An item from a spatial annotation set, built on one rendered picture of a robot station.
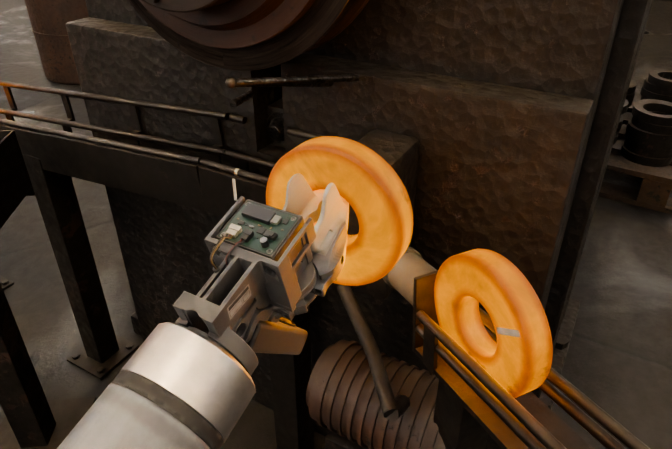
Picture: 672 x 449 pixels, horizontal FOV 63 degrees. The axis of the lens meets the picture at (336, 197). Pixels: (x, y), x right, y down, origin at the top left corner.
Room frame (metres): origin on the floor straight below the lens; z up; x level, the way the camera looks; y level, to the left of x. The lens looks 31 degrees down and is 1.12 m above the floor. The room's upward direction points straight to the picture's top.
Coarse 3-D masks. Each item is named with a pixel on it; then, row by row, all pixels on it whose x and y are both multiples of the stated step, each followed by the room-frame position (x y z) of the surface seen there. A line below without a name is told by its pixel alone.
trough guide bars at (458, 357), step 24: (480, 312) 0.49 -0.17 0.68; (432, 336) 0.46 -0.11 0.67; (432, 360) 0.45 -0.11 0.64; (456, 360) 0.43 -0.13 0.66; (480, 384) 0.39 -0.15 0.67; (504, 408) 0.36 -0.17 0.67; (576, 408) 0.36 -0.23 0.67; (600, 408) 0.34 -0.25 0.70; (528, 432) 0.33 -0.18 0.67; (600, 432) 0.33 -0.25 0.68; (624, 432) 0.31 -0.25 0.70
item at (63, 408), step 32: (0, 160) 0.85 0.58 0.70; (0, 192) 0.81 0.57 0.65; (32, 192) 0.92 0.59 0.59; (0, 224) 0.78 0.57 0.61; (0, 288) 0.83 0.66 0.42; (0, 320) 0.80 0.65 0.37; (0, 352) 0.78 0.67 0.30; (0, 384) 0.78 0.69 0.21; (32, 384) 0.81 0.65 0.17; (32, 416) 0.78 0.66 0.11; (64, 416) 0.86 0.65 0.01; (0, 448) 0.78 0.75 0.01; (32, 448) 0.78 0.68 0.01
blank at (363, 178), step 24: (312, 144) 0.48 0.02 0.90; (336, 144) 0.47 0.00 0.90; (360, 144) 0.48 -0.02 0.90; (288, 168) 0.48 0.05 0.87; (312, 168) 0.47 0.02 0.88; (336, 168) 0.46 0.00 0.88; (360, 168) 0.44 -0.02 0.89; (384, 168) 0.45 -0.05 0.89; (360, 192) 0.44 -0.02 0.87; (384, 192) 0.43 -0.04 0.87; (360, 216) 0.44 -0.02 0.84; (384, 216) 0.43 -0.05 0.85; (408, 216) 0.44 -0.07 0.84; (360, 240) 0.44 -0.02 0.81; (384, 240) 0.43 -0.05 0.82; (408, 240) 0.44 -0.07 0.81; (360, 264) 0.44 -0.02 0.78; (384, 264) 0.43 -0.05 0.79
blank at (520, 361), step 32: (480, 256) 0.46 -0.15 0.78; (448, 288) 0.48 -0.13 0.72; (480, 288) 0.44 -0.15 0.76; (512, 288) 0.41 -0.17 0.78; (448, 320) 0.47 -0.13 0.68; (480, 320) 0.47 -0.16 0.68; (512, 320) 0.39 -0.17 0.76; (544, 320) 0.39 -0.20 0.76; (480, 352) 0.43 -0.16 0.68; (512, 352) 0.38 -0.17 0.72; (544, 352) 0.37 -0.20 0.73; (512, 384) 0.38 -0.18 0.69
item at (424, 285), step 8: (432, 272) 0.51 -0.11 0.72; (416, 280) 0.50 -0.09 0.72; (424, 280) 0.50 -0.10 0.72; (432, 280) 0.51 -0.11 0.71; (416, 288) 0.50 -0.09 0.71; (424, 288) 0.50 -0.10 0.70; (432, 288) 0.50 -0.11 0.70; (416, 296) 0.49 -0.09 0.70; (424, 296) 0.50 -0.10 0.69; (432, 296) 0.50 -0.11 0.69; (416, 304) 0.49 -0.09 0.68; (424, 304) 0.50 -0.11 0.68; (432, 304) 0.50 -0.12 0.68; (416, 312) 0.49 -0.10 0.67; (432, 312) 0.50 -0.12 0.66; (416, 320) 0.49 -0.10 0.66; (416, 336) 0.49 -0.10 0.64; (416, 344) 0.49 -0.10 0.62
